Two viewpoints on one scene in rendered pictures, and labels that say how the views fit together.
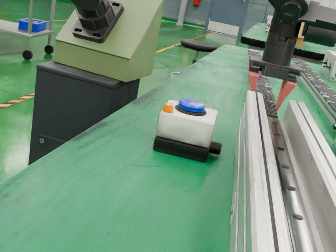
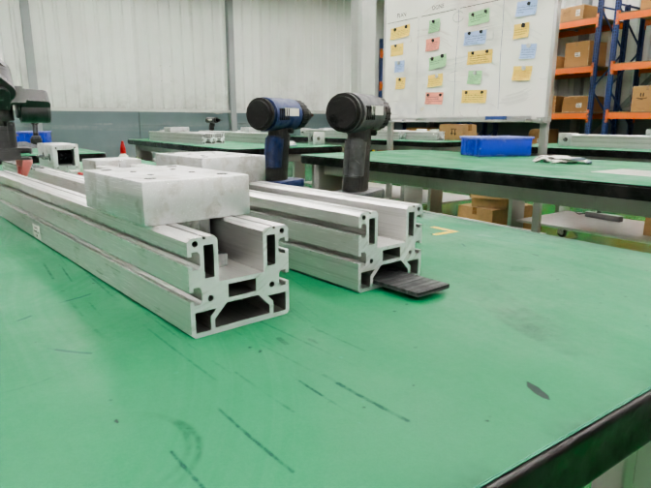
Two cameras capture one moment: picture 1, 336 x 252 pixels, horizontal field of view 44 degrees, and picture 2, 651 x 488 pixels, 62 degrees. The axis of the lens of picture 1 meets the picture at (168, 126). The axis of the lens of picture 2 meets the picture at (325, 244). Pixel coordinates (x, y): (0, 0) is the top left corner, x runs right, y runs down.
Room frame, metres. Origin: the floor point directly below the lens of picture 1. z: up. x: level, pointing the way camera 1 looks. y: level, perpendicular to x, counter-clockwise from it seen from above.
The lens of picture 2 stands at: (-0.45, 0.20, 0.96)
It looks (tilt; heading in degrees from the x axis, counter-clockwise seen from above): 13 degrees down; 313
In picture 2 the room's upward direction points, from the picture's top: straight up
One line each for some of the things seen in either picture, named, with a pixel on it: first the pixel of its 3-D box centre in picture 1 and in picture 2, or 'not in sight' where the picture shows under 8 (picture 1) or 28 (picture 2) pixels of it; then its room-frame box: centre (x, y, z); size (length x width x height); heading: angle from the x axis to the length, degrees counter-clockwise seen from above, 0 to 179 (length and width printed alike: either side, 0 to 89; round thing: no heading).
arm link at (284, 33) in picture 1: (289, 23); (1, 109); (0.86, -0.19, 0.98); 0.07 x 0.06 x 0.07; 79
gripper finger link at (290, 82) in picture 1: (275, 89); (13, 171); (0.86, -0.20, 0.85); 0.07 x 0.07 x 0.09; 83
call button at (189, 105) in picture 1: (191, 108); not in sight; (0.60, -0.03, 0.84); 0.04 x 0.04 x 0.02
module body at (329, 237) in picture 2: not in sight; (210, 204); (0.29, -0.32, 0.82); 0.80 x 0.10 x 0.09; 174
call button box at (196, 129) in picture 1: (192, 130); not in sight; (0.60, -0.04, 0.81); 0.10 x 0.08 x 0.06; 84
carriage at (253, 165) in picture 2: not in sight; (209, 174); (0.29, -0.32, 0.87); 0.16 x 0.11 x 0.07; 174
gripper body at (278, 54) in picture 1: (278, 53); (1, 138); (0.86, -0.19, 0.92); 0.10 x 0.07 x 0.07; 83
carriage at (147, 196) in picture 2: not in sight; (164, 203); (0.06, -0.10, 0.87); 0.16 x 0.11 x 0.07; 174
